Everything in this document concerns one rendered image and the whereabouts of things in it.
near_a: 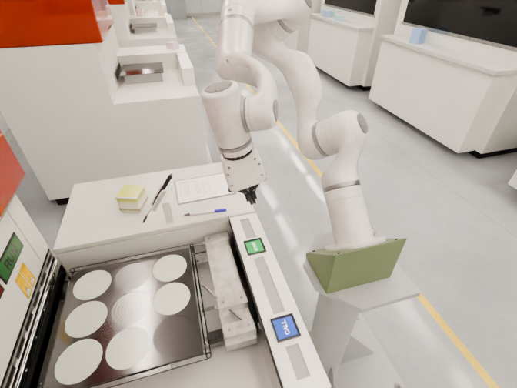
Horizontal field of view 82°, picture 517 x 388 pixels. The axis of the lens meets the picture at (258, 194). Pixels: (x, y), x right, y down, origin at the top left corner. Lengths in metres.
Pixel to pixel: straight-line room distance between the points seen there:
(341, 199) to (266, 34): 0.56
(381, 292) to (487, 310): 1.35
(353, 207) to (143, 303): 0.66
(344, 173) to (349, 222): 0.15
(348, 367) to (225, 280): 1.03
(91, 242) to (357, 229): 0.80
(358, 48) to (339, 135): 4.22
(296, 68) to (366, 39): 4.21
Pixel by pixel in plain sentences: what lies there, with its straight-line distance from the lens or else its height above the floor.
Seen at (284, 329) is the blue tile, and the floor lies 0.96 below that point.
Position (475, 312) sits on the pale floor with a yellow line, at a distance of 2.28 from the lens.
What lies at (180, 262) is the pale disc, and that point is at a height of 0.90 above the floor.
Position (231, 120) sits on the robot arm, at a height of 1.36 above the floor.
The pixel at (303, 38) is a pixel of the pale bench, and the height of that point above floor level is 0.39.
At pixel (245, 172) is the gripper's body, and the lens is 0.75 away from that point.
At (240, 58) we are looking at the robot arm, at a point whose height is 1.46.
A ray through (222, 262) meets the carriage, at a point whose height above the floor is 0.88.
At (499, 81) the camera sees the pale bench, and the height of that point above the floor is 0.80.
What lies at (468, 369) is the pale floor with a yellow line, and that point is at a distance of 2.05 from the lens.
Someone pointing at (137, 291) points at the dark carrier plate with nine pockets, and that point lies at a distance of 0.95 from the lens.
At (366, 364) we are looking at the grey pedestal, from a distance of 1.83.
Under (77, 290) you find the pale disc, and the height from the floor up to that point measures 0.90.
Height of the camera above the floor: 1.63
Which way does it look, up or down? 38 degrees down
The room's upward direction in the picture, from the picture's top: straight up
